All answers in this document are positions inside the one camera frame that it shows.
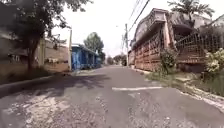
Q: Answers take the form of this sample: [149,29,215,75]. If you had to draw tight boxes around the utility pole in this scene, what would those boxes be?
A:
[124,23,130,67]

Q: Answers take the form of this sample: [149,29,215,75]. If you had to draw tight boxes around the green round tree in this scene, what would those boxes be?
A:
[83,31,106,62]

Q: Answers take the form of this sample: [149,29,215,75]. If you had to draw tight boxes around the blue building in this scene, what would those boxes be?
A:
[70,43,102,71]

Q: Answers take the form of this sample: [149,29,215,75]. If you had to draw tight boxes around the grey asphalt road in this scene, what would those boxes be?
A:
[0,64,224,128]

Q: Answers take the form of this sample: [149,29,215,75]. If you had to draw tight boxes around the pale concrete pole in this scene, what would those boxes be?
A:
[67,27,73,72]

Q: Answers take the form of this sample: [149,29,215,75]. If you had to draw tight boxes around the brick house with fence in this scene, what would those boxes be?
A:
[127,7,224,73]

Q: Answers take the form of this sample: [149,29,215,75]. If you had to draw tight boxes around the bush by fence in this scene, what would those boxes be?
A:
[159,47,179,76]

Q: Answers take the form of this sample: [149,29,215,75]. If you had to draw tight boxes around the grass verge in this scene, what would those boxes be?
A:
[145,70,224,98]

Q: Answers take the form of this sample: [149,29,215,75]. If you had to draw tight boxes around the large dark tree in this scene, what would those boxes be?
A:
[0,0,94,71]

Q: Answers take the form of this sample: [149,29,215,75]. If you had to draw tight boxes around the concrete kerb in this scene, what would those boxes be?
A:
[0,71,73,96]

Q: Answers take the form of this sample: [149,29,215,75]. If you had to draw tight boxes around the palm tree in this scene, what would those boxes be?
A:
[167,0,216,28]

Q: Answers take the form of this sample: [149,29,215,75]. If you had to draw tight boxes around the light green bush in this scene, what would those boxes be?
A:
[203,47,224,75]

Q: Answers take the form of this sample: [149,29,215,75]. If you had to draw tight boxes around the overhead wires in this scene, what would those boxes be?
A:
[120,0,152,46]

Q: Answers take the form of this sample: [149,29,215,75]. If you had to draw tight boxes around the brown wall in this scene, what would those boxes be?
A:
[0,35,71,77]

